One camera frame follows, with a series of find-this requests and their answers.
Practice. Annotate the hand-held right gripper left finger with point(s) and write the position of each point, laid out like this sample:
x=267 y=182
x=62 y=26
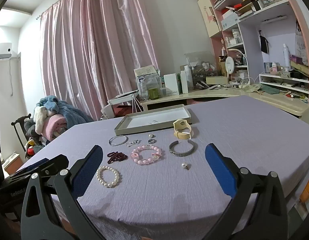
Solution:
x=85 y=173

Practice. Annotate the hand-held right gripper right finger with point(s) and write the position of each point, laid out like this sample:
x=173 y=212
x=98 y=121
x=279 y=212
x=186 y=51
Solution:
x=220 y=173

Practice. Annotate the thin silver bangle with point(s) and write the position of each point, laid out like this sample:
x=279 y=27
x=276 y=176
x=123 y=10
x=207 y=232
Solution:
x=112 y=143

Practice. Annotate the silver cuff bangle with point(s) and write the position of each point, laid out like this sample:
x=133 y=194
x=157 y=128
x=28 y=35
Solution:
x=180 y=153

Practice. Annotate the yellow wristwatch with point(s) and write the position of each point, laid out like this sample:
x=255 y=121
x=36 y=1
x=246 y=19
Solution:
x=182 y=128

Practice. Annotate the grey jewelry tray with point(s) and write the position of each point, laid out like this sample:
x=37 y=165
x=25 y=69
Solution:
x=154 y=120

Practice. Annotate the dark wooden chair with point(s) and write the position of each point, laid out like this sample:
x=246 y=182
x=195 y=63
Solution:
x=19 y=125

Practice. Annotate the small pearl charm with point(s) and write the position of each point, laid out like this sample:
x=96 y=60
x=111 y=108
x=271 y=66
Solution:
x=184 y=165

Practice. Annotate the pink blanket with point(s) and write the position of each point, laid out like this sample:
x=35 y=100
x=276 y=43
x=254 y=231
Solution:
x=55 y=126

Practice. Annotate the white plush cloth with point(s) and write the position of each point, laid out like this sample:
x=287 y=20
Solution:
x=40 y=120

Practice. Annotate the purple tablecloth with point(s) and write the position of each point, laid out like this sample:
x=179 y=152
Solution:
x=244 y=135

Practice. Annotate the blue fluffy blanket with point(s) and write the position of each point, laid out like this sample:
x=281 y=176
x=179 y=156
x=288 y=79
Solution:
x=67 y=112

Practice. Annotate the cream curved desk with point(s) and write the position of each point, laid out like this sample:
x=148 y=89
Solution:
x=219 y=93

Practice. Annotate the white board on stand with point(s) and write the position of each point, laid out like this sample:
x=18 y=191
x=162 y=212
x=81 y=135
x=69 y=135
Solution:
x=124 y=97

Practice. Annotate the round hand fan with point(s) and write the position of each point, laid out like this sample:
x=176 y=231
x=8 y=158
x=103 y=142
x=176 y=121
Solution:
x=252 y=87

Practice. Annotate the cream flat box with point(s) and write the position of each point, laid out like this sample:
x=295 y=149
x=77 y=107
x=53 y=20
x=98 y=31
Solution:
x=217 y=80

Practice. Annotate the green cloth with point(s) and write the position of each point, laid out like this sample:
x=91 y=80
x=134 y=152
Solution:
x=270 y=89

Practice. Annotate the tall white box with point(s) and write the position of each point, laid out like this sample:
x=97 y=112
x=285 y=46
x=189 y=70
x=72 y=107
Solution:
x=184 y=82

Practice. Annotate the white air conditioner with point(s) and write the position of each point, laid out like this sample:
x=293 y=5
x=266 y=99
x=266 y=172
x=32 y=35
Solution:
x=2 y=51

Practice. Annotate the white carton box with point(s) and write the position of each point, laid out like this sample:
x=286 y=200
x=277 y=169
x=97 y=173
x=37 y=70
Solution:
x=171 y=83

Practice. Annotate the green glass jar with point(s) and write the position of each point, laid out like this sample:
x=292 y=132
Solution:
x=153 y=93

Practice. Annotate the round white mirror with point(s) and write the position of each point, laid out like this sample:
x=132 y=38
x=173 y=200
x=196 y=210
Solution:
x=230 y=66

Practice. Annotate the plastic bag with papers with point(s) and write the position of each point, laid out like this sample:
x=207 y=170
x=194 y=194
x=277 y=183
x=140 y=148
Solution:
x=147 y=80

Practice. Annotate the clear acrylic organizer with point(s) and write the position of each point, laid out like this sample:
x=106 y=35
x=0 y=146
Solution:
x=202 y=62

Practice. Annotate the white desk lamp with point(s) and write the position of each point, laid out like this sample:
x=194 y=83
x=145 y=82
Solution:
x=245 y=62

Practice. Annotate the pink curtain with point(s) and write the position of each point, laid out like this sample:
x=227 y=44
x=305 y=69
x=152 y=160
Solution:
x=94 y=55

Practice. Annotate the white spray bottle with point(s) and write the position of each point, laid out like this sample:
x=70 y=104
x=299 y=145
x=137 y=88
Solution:
x=286 y=55

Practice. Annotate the black hanging pouch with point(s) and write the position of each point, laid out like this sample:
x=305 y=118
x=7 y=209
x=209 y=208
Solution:
x=264 y=43

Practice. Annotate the pink and white shelf unit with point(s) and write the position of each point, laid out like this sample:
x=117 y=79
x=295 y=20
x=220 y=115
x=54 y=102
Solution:
x=249 y=22

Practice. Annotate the cream cabinet door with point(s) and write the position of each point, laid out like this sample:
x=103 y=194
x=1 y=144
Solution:
x=209 y=15

